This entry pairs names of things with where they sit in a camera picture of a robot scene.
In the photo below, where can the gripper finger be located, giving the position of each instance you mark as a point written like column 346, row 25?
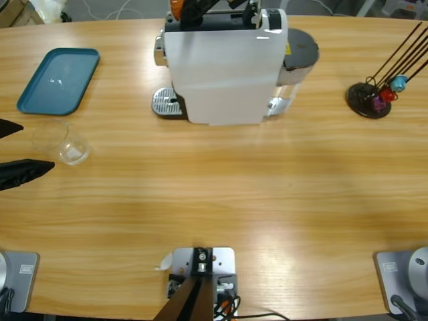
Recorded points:
column 236, row 3
column 194, row 13
column 23, row 170
column 8, row 128

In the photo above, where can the orange coffee capsule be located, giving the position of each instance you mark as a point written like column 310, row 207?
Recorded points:
column 175, row 7

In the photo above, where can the clear glass cup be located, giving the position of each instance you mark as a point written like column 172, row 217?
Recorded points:
column 72, row 152

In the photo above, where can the white capsule coffee machine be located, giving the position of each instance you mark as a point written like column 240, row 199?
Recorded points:
column 220, row 73

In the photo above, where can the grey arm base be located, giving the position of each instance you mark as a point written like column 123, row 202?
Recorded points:
column 23, row 281
column 398, row 277

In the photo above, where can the purple coffee capsule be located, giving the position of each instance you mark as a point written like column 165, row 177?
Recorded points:
column 378, row 103

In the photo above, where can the red coffee capsule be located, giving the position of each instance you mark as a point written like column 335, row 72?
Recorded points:
column 388, row 94

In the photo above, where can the blue coffee capsule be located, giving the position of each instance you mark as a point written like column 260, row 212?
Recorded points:
column 399, row 83

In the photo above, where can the teal rectangular tray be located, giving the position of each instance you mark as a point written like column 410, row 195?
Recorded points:
column 60, row 80

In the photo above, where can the cardboard box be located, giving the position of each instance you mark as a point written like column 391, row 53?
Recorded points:
column 15, row 13

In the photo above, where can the white plastic bag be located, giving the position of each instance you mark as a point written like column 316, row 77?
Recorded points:
column 50, row 10

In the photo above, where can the black capsule holder with rods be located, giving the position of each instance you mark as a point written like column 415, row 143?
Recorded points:
column 362, row 103

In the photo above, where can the white paper tag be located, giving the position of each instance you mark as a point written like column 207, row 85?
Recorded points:
column 165, row 262

